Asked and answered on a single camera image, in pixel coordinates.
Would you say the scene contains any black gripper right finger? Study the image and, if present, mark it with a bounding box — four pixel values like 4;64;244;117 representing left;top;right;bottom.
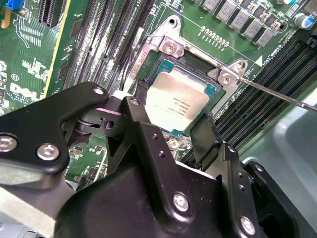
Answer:
189;113;298;238

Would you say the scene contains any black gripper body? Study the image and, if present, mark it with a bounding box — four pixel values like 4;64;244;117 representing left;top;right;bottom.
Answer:
53;161;240;238

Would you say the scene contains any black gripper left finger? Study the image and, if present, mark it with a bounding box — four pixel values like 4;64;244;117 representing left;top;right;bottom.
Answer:
0;78;197;226

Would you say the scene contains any thin metal locking lever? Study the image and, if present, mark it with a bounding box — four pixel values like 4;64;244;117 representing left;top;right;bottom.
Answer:
236;76;317;112

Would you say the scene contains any silver CPU chip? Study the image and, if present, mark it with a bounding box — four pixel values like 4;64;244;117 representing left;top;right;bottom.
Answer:
144;60;220;136

